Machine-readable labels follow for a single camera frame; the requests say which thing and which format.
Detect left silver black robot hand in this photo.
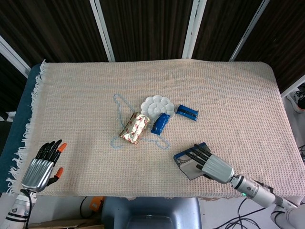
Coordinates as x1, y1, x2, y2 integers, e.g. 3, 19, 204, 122
20, 139, 67, 193

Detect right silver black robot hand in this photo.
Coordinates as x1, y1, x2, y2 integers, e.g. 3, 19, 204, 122
187, 144, 235, 184

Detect grey blue-edged pouch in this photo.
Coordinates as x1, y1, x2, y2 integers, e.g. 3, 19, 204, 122
173, 142, 213, 179

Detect brown cardboard box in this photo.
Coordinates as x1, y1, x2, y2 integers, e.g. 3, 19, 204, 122
26, 218, 105, 229

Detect blue snack packet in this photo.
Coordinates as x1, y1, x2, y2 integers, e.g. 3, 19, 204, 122
151, 113, 171, 136
175, 104, 199, 122

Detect orange device on floor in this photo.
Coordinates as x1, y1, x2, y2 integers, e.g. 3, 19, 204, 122
90, 197, 105, 212

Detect grey blue chair seat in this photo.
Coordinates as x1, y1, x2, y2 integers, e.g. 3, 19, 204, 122
101, 197, 203, 229

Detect white flower paint palette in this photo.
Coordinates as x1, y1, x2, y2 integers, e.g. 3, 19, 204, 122
140, 94, 176, 120

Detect gold foil red print package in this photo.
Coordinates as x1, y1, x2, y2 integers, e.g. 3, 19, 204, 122
119, 111, 151, 146

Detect beige waffle fringed blanket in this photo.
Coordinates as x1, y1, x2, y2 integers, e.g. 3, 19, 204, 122
6, 59, 305, 200

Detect white black sneaker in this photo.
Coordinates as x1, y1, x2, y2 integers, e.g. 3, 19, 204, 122
288, 89, 305, 113

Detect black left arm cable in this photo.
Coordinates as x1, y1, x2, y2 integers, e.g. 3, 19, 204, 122
20, 188, 33, 229

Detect black floor cables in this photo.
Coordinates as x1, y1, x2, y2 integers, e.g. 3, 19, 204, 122
212, 197, 275, 229

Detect light blue wire hanger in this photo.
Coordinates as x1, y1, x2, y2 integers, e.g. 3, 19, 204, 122
110, 93, 170, 150

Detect white partition frame post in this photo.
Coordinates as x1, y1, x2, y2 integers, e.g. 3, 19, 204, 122
90, 0, 115, 62
281, 75, 305, 98
182, 0, 207, 59
0, 35, 31, 78
229, 0, 271, 62

